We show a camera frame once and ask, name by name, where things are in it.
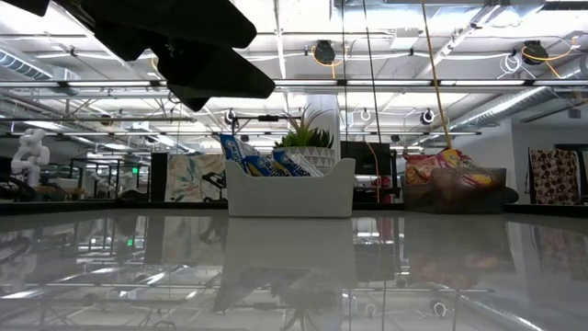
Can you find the red chair stack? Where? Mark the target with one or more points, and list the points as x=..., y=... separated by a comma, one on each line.
x=382, y=184

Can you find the green plant in white pot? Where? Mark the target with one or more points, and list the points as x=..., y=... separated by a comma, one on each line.
x=303, y=156

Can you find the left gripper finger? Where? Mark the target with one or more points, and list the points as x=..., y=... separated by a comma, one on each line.
x=184, y=23
x=216, y=73

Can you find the dark grey plastic bin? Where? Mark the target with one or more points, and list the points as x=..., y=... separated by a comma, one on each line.
x=455, y=200

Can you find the brown dotted patterned chair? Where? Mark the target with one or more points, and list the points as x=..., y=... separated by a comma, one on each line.
x=553, y=177

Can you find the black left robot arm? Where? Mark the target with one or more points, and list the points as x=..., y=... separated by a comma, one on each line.
x=23, y=5

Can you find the black monitor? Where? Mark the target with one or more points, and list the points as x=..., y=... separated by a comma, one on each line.
x=358, y=158

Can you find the light grey plastic bin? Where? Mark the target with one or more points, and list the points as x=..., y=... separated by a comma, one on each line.
x=294, y=193

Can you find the black round object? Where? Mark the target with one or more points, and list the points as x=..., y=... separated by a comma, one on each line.
x=511, y=194

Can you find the blue ramen packet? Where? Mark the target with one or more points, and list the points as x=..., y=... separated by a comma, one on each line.
x=289, y=163
x=259, y=166
x=232, y=147

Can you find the floral patterned panel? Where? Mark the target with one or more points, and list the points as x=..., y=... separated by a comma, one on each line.
x=193, y=177

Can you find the tall black box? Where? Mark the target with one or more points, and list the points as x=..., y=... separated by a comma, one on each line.
x=159, y=174

